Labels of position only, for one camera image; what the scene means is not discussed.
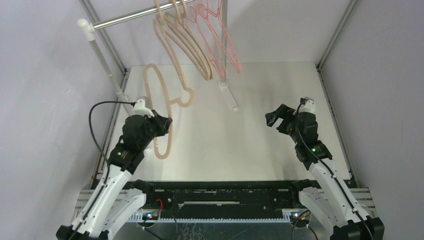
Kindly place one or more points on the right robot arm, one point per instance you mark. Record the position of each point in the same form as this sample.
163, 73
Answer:
332, 203

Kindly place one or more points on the beige hanger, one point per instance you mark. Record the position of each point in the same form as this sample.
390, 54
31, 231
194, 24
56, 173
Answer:
168, 24
189, 43
169, 102
163, 36

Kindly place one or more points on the aluminium frame structure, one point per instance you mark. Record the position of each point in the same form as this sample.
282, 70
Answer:
332, 201

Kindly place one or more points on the beige hanger bottom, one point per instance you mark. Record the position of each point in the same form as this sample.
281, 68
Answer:
169, 102

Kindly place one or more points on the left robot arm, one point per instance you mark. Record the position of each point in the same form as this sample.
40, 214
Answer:
102, 218

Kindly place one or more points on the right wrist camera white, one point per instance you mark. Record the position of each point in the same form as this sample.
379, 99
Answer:
307, 105

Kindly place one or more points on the right circuit board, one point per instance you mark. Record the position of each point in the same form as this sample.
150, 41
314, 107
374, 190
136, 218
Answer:
301, 221

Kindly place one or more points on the left circuit board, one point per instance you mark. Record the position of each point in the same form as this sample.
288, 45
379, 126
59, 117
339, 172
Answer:
150, 216

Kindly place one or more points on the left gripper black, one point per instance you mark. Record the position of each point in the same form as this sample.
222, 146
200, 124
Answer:
161, 122

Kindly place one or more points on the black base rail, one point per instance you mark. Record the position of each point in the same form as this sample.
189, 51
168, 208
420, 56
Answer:
226, 200

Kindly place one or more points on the pink wire hanger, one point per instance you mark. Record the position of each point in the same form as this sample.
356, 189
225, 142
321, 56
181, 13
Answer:
201, 26
212, 24
225, 45
216, 21

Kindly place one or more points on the metal clothes rack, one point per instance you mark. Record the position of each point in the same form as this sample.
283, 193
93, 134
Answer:
89, 30

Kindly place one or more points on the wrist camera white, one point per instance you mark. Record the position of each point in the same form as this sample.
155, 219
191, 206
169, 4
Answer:
307, 105
140, 108

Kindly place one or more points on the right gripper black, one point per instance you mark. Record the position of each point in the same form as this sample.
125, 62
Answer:
284, 120

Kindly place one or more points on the circuit board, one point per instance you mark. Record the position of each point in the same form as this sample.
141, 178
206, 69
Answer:
150, 216
301, 221

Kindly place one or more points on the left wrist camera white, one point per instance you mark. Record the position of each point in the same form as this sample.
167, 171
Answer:
140, 108

